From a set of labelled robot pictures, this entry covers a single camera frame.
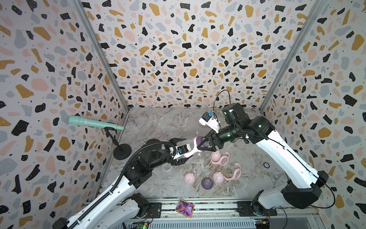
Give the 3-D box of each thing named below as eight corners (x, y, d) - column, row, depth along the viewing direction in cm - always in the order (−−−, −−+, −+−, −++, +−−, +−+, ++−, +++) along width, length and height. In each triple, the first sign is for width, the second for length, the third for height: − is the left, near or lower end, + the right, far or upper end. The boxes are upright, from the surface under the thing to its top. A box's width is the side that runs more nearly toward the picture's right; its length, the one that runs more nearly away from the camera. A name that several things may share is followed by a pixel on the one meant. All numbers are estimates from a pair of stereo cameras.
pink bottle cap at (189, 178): (184, 184, 84) (184, 182, 80) (184, 175, 88) (184, 172, 84) (194, 184, 84) (195, 182, 80) (194, 175, 88) (195, 172, 84)
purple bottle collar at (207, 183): (201, 189, 82) (201, 188, 80) (201, 178, 86) (201, 177, 84) (212, 189, 83) (213, 188, 80) (211, 178, 86) (212, 177, 84)
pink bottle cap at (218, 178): (213, 184, 84) (214, 182, 81) (212, 174, 88) (213, 171, 85) (223, 184, 84) (224, 182, 81) (222, 174, 88) (223, 172, 85)
